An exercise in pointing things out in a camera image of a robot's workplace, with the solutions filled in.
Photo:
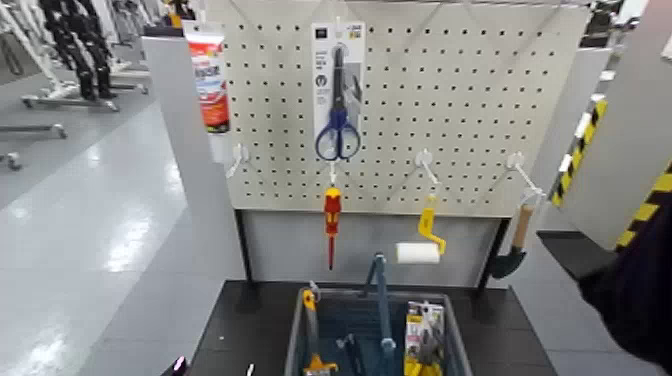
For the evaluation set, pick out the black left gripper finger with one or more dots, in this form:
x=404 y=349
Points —
x=250 y=370
x=179 y=366

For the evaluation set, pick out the red white glue tube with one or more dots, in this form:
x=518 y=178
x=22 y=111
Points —
x=209 y=78

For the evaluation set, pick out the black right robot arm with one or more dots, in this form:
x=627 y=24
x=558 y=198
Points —
x=638 y=294

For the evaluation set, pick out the grey plastic crate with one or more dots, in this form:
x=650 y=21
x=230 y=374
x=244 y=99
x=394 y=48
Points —
x=456 y=341

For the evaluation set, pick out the yellow grey hand tool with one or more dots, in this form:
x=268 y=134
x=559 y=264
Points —
x=312 y=325

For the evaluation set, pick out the small black hand tool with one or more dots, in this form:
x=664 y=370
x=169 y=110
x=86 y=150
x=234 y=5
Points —
x=350 y=349

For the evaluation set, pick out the black pegboard stand leg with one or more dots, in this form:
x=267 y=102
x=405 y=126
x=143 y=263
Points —
x=244 y=246
x=493 y=252

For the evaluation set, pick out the yellow packaged pliers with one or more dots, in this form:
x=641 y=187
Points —
x=424 y=336

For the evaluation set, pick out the grey pegboard lower panel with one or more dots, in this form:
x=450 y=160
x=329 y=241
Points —
x=367 y=236

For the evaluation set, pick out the red yellow screwdriver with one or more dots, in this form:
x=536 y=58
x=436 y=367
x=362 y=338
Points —
x=332 y=210

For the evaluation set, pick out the grey partition panel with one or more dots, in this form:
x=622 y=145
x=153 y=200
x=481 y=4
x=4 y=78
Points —
x=194 y=173

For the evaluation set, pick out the white pegboard hook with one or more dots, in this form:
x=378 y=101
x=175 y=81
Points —
x=517 y=160
x=239 y=155
x=424 y=157
x=332 y=170

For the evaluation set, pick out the cream perforated pegboard panel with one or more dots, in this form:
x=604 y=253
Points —
x=446 y=105

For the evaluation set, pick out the black robot on stand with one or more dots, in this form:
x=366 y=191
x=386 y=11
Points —
x=78 y=47

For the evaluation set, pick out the white robot on stand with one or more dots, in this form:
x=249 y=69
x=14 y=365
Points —
x=31 y=47

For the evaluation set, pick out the yellow black hazard tape strip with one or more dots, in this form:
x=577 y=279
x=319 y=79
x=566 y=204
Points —
x=648 y=207
x=577 y=152

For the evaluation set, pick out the grey partition with hazard tape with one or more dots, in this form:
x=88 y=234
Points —
x=630 y=131

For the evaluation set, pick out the grey metal base frame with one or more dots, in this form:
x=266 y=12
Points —
x=68 y=101

